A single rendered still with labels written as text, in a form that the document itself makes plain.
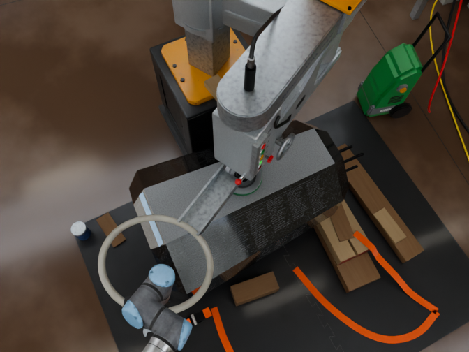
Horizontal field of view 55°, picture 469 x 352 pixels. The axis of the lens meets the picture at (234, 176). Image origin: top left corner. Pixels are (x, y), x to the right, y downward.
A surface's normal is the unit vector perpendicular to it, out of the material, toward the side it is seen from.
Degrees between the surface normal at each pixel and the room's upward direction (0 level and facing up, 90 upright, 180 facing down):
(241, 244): 45
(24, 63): 0
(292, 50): 0
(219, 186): 2
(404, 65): 34
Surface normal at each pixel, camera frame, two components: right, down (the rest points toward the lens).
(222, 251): 0.33, 0.29
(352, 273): 0.01, -0.40
